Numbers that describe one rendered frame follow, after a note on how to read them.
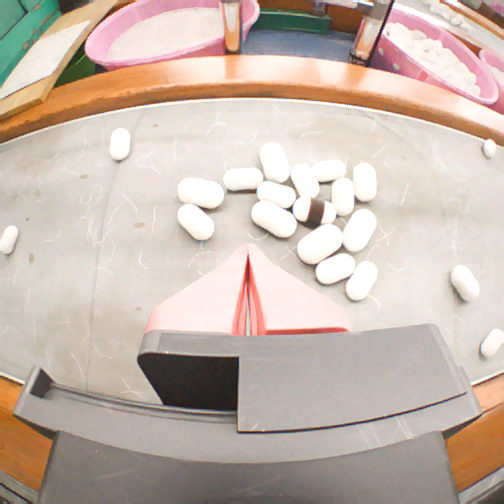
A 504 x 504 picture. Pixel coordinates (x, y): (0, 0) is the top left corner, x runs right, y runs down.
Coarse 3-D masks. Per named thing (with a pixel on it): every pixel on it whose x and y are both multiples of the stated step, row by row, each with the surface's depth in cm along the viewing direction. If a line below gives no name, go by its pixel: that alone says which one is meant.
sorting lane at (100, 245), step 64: (64, 128) 24; (128, 128) 24; (192, 128) 23; (256, 128) 23; (320, 128) 23; (384, 128) 24; (448, 128) 24; (0, 192) 22; (64, 192) 22; (128, 192) 22; (256, 192) 21; (320, 192) 22; (384, 192) 22; (448, 192) 22; (0, 256) 20; (64, 256) 20; (128, 256) 20; (192, 256) 20; (384, 256) 20; (448, 256) 20; (0, 320) 18; (64, 320) 19; (128, 320) 19; (384, 320) 19; (448, 320) 19; (64, 384) 17; (128, 384) 18
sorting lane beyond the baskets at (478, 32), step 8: (96, 0) 37; (400, 0) 37; (408, 0) 37; (416, 0) 38; (416, 8) 36; (424, 8) 37; (432, 16) 36; (440, 16) 37; (464, 16) 41; (456, 24) 37; (472, 24) 40; (472, 32) 37; (480, 32) 38; (488, 32) 40; (480, 40) 36; (488, 40) 37; (496, 40) 39; (496, 48) 36
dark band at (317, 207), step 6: (312, 198) 19; (312, 204) 19; (318, 204) 19; (324, 204) 19; (312, 210) 19; (318, 210) 19; (324, 210) 19; (312, 216) 19; (318, 216) 19; (306, 222) 20; (312, 222) 20; (318, 222) 19
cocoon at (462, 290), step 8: (456, 272) 18; (464, 272) 18; (456, 280) 18; (464, 280) 18; (472, 280) 17; (456, 288) 19; (464, 288) 18; (472, 288) 17; (464, 296) 18; (472, 296) 17
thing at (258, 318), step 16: (256, 256) 10; (256, 272) 8; (272, 272) 8; (256, 288) 7; (272, 288) 7; (288, 288) 7; (304, 288) 7; (256, 304) 7; (272, 304) 6; (288, 304) 6; (304, 304) 6; (320, 304) 6; (336, 304) 6; (256, 320) 11; (272, 320) 5; (288, 320) 5; (304, 320) 5; (320, 320) 5; (336, 320) 5
